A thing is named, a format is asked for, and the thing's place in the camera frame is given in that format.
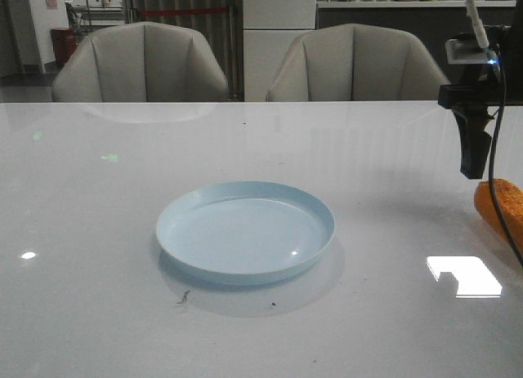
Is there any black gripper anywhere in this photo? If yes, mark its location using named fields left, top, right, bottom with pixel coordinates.
left=439, top=24, right=522, bottom=179

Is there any light blue round plate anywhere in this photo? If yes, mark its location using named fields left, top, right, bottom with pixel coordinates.
left=155, top=181, right=336, bottom=286

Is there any dark grey counter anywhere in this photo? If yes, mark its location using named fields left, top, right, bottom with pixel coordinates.
left=315, top=0, right=516, bottom=85

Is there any right beige upholstered chair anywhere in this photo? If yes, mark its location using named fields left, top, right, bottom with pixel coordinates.
left=266, top=24, right=448, bottom=102

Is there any beige upholstered chair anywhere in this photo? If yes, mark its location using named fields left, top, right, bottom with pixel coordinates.
left=266, top=24, right=448, bottom=102
left=51, top=21, right=229, bottom=103

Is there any white cabinet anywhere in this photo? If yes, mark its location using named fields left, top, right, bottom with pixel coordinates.
left=243, top=0, right=316, bottom=102

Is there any red barrier belt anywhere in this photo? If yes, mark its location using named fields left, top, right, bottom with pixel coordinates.
left=136, top=6, right=230, bottom=17

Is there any left beige upholstered chair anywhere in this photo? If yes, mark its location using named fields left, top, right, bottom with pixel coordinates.
left=51, top=21, right=229, bottom=103

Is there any red trash bin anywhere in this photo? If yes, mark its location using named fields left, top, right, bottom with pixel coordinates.
left=50, top=28, right=77, bottom=67

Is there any black cable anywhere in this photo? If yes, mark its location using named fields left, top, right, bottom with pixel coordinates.
left=488, top=47, right=523, bottom=269

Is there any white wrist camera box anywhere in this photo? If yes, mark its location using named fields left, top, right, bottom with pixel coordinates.
left=445, top=33, right=499, bottom=65

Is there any white cable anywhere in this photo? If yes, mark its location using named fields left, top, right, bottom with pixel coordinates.
left=464, top=0, right=490, bottom=49

